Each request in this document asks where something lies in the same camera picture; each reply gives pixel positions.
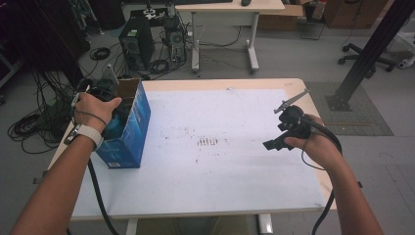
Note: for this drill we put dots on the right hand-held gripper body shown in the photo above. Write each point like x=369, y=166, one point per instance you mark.
x=295, y=122

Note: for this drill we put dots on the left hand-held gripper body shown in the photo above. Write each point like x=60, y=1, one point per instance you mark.
x=106, y=86

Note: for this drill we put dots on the blue bottle with white cap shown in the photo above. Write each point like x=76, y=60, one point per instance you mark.
x=115, y=128

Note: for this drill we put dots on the blue cardboard box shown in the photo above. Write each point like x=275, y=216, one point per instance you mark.
x=130, y=137

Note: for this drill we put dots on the person's left hand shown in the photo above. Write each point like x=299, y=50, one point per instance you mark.
x=94, y=109

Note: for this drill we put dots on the person's right hand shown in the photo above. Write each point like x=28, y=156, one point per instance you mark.
x=319, y=147

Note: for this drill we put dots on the light wooden table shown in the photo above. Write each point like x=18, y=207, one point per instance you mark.
x=293, y=85

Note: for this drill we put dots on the white wristwatch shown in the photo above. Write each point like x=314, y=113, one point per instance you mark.
x=86, y=133

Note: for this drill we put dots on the white table mat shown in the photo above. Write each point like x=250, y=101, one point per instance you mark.
x=228, y=163

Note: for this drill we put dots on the grey floor mat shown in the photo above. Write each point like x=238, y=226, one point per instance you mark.
x=365, y=117

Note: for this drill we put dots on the grey computer tower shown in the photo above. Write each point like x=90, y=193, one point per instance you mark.
x=176, y=42

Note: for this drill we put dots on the dark curtain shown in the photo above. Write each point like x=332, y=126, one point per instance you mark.
x=39, y=29

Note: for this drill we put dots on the black office chair base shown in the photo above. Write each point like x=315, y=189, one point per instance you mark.
x=362, y=57

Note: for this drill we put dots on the person's khaki trousers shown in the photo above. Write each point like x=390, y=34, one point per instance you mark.
x=225, y=226

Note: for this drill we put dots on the brown cardboard box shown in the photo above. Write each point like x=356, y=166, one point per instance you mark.
x=280, y=18

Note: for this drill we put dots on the brown wooden cabinet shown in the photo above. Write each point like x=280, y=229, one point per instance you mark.
x=355, y=13

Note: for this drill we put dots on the black keyboard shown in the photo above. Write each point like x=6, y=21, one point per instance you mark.
x=202, y=1

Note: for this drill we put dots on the black computer mouse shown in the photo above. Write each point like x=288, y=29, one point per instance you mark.
x=246, y=2

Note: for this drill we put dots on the white background desk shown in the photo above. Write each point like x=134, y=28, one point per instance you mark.
x=228, y=9

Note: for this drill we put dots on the black metal post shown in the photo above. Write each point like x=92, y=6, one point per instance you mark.
x=372, y=49

